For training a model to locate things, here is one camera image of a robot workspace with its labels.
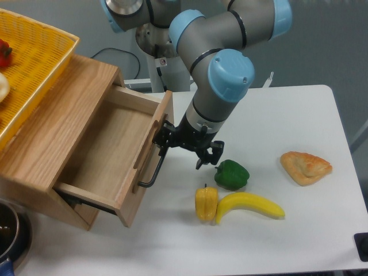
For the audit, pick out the red bell pepper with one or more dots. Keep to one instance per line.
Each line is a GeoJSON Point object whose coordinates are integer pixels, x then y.
{"type": "Point", "coordinates": [5, 54]}

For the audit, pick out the black corner mount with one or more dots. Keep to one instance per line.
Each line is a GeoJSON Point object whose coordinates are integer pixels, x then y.
{"type": "Point", "coordinates": [361, 242]}

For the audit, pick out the yellow bell pepper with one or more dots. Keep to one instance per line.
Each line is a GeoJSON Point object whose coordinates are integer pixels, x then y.
{"type": "Point", "coordinates": [206, 201]}

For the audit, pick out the white round food item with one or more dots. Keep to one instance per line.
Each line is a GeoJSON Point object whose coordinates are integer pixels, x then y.
{"type": "Point", "coordinates": [4, 87]}

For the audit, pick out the wooden top drawer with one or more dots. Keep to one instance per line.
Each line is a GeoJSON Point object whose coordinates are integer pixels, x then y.
{"type": "Point", "coordinates": [108, 162]}

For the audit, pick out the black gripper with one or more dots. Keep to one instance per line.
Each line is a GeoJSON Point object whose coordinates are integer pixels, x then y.
{"type": "Point", "coordinates": [185, 136]}

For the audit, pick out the black drawer handle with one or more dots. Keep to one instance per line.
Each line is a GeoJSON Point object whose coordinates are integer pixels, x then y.
{"type": "Point", "coordinates": [152, 167]}

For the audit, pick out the yellow plastic basket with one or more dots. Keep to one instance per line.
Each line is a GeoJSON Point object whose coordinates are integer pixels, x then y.
{"type": "Point", "coordinates": [40, 54]}

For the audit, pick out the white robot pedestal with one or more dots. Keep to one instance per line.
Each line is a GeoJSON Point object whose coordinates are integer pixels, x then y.
{"type": "Point", "coordinates": [166, 69]}

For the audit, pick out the yellow banana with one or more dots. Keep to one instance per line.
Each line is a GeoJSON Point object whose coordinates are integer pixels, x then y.
{"type": "Point", "coordinates": [250, 201]}

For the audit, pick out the blue pot handle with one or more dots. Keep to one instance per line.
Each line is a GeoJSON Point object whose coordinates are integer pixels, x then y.
{"type": "Point", "coordinates": [6, 267]}

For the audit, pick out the brown pastry bread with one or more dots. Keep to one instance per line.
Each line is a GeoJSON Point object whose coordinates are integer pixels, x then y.
{"type": "Point", "coordinates": [305, 169]}

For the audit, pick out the steel pot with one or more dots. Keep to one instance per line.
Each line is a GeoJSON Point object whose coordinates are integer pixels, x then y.
{"type": "Point", "coordinates": [16, 234]}

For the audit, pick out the wooden drawer cabinet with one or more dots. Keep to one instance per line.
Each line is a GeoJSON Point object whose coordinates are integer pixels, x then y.
{"type": "Point", "coordinates": [32, 162]}

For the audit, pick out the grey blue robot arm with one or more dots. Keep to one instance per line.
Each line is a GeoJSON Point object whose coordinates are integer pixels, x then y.
{"type": "Point", "coordinates": [211, 50]}

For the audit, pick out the green bell pepper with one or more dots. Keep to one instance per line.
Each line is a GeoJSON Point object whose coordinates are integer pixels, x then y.
{"type": "Point", "coordinates": [231, 175]}

